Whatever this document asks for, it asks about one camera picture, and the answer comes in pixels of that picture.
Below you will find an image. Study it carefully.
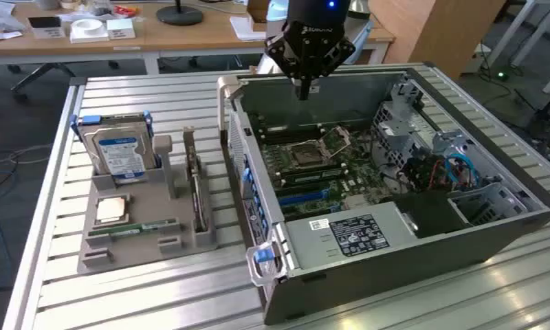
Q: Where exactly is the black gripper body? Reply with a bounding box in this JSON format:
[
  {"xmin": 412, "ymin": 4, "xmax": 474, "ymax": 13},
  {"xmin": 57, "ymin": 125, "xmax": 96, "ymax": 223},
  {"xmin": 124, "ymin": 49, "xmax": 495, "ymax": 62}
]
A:
[{"xmin": 282, "ymin": 0, "xmax": 352, "ymax": 79}]

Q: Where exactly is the black graphics card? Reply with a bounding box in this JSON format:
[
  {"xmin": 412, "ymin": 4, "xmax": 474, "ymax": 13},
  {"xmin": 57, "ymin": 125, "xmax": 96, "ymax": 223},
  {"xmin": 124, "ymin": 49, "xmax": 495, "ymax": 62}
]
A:
[{"xmin": 181, "ymin": 126, "xmax": 210, "ymax": 238}]

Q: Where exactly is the stack of white papers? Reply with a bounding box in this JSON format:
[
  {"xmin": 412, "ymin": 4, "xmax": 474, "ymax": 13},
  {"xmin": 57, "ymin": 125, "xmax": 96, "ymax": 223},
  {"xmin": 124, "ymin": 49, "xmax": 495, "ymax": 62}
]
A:
[{"xmin": 229, "ymin": 15, "xmax": 269, "ymax": 42}]

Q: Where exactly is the brown cardboard box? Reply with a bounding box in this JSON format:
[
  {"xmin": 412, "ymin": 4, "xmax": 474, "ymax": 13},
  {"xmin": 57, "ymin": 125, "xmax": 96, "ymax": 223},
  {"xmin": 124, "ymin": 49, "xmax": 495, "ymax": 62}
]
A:
[{"xmin": 246, "ymin": 0, "xmax": 272, "ymax": 23}]

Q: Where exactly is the wooden office desk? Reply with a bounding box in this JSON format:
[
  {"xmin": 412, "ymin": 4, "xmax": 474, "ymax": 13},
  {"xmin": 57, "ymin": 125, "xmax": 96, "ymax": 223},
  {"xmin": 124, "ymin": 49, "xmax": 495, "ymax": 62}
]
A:
[
  {"xmin": 0, "ymin": 1, "xmax": 148, "ymax": 75},
  {"xmin": 144, "ymin": 0, "xmax": 396, "ymax": 75}
]

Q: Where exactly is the black round lamp base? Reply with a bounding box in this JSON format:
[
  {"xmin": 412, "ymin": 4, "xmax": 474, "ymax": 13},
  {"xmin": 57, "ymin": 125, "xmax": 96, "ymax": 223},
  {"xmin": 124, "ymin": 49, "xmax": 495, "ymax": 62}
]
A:
[{"xmin": 154, "ymin": 0, "xmax": 205, "ymax": 27}]

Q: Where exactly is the white box with red button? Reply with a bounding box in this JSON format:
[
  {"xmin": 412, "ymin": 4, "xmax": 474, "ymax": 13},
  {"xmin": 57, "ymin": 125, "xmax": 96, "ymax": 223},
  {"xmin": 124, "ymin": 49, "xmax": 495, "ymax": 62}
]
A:
[{"xmin": 461, "ymin": 43, "xmax": 491, "ymax": 75}]

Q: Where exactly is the CPU socket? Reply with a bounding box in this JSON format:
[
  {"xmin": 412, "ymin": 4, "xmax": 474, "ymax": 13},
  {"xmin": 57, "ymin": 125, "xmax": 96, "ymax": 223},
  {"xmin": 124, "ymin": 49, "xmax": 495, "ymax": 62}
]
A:
[{"xmin": 289, "ymin": 140, "xmax": 325, "ymax": 166}]

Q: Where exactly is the tall perforated disk bay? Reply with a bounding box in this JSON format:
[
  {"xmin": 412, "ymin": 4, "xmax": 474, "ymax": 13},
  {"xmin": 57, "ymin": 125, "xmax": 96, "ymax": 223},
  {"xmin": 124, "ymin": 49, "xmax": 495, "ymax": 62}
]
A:
[{"xmin": 370, "ymin": 77, "xmax": 441, "ymax": 166}]

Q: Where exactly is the small white box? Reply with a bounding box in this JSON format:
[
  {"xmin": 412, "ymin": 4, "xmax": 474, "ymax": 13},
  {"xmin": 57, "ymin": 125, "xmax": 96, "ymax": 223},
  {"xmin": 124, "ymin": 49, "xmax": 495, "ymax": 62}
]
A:
[{"xmin": 105, "ymin": 18, "xmax": 136, "ymax": 41}]

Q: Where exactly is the green motherboard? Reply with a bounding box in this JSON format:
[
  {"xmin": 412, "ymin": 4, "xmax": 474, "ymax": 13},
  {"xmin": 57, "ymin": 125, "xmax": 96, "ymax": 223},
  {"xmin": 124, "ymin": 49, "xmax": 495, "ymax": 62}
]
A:
[{"xmin": 256, "ymin": 122, "xmax": 400, "ymax": 221}]

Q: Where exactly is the white tape roll holder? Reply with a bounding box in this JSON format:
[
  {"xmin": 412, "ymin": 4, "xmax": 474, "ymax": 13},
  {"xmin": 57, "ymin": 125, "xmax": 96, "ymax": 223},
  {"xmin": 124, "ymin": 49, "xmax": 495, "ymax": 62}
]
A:
[{"xmin": 69, "ymin": 19, "xmax": 110, "ymax": 45}]

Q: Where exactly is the blue expansion slot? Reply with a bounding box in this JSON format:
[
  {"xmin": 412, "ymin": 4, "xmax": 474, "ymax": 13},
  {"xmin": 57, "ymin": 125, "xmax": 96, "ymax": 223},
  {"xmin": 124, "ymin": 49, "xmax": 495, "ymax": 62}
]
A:
[{"xmin": 277, "ymin": 189, "xmax": 329, "ymax": 207}]

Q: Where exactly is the silver chipset heatsink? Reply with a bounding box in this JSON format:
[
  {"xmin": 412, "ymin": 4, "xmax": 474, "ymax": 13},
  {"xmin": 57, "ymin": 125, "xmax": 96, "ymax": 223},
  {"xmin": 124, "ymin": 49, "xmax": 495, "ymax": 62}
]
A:
[{"xmin": 342, "ymin": 195, "xmax": 372, "ymax": 210}]

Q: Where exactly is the blue disk caddy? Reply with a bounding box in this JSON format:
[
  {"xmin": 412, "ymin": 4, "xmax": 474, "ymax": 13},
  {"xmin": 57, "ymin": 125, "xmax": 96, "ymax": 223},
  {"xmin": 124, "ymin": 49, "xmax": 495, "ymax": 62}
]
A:
[{"xmin": 68, "ymin": 110, "xmax": 154, "ymax": 169}]

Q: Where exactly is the hard disk with blue label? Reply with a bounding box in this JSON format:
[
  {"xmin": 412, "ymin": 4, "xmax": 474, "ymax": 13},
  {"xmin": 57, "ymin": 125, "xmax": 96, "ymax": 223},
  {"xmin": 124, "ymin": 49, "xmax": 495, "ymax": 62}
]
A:
[{"xmin": 78, "ymin": 118, "xmax": 149, "ymax": 182}]

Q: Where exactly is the black equipment stand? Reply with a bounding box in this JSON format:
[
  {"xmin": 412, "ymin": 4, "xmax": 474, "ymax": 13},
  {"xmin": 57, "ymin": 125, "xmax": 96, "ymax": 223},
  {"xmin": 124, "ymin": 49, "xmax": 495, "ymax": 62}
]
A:
[{"xmin": 515, "ymin": 61, "xmax": 550, "ymax": 152}]

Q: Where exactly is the black topped white box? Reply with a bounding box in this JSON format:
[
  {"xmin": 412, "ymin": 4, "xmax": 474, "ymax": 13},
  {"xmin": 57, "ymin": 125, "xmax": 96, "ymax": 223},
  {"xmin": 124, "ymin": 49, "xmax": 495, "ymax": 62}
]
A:
[{"xmin": 28, "ymin": 16, "xmax": 66, "ymax": 39}]

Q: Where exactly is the black chair base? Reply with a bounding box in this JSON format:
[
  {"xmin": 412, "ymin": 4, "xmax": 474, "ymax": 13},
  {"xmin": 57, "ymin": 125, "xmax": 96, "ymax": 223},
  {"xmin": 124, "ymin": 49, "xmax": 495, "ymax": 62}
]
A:
[{"xmin": 8, "ymin": 61, "xmax": 120, "ymax": 100}]

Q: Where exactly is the low grey disk bay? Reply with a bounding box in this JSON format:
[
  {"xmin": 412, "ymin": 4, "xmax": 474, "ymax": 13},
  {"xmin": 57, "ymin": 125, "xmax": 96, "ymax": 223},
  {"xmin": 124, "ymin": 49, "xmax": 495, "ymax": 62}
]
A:
[{"xmin": 446, "ymin": 181, "xmax": 531, "ymax": 226}]

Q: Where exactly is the green RAM stick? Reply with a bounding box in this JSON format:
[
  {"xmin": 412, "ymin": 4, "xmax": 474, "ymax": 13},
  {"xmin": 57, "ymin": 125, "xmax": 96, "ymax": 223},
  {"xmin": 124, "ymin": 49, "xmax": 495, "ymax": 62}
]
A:
[{"xmin": 86, "ymin": 219, "xmax": 178, "ymax": 238}]

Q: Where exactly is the grey power supply unit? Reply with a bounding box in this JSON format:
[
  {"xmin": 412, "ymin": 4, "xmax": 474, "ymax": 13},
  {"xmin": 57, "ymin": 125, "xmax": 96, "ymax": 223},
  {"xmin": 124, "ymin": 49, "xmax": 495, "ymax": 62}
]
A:
[{"xmin": 284, "ymin": 201, "xmax": 417, "ymax": 271}]

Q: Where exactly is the silver CPU chip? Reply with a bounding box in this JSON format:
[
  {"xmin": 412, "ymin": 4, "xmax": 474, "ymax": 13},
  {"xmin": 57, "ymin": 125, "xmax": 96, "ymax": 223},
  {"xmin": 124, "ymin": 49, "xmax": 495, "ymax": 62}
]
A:
[{"xmin": 94, "ymin": 197, "xmax": 125, "ymax": 223}]

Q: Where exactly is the clear plastic bag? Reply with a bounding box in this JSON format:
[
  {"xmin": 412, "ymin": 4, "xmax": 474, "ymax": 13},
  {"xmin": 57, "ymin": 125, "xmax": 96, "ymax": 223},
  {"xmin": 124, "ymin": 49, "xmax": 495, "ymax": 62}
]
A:
[{"xmin": 0, "ymin": 1, "xmax": 26, "ymax": 32}]

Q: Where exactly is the grey plastic parts rack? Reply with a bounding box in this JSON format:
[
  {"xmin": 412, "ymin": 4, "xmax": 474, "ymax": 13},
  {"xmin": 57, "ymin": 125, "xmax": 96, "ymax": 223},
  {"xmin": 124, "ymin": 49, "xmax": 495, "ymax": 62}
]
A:
[{"xmin": 74, "ymin": 135, "xmax": 221, "ymax": 276}]

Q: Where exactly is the open grey PC case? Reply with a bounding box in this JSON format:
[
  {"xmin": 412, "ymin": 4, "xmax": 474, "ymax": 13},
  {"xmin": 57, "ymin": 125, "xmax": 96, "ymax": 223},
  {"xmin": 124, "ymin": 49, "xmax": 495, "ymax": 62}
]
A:
[{"xmin": 216, "ymin": 67, "xmax": 550, "ymax": 326}]

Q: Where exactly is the black wire bundle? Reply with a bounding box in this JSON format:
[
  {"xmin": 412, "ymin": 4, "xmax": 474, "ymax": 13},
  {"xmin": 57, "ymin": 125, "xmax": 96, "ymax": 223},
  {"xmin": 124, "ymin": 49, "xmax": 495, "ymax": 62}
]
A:
[{"xmin": 401, "ymin": 156, "xmax": 434, "ymax": 192}]

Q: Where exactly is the red wire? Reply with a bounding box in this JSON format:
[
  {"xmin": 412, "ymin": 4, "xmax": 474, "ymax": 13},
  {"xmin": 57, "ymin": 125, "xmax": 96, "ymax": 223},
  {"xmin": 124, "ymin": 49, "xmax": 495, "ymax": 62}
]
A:
[{"xmin": 428, "ymin": 159, "xmax": 444, "ymax": 190}]

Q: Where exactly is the blue wire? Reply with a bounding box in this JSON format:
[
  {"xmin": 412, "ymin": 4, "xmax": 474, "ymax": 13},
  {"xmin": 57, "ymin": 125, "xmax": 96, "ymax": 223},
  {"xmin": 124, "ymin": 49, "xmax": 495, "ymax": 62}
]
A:
[{"xmin": 442, "ymin": 154, "xmax": 482, "ymax": 192}]

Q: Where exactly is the white table frame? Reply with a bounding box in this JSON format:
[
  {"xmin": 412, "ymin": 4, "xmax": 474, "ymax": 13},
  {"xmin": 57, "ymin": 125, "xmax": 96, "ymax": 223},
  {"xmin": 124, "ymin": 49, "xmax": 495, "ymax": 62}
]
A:
[{"xmin": 481, "ymin": 0, "xmax": 550, "ymax": 94}]

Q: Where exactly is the grey floor cable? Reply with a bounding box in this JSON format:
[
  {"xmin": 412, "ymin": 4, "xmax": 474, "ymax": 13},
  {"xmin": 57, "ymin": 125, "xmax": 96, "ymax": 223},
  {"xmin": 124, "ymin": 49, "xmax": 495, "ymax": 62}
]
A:
[{"xmin": 0, "ymin": 144, "xmax": 54, "ymax": 166}]

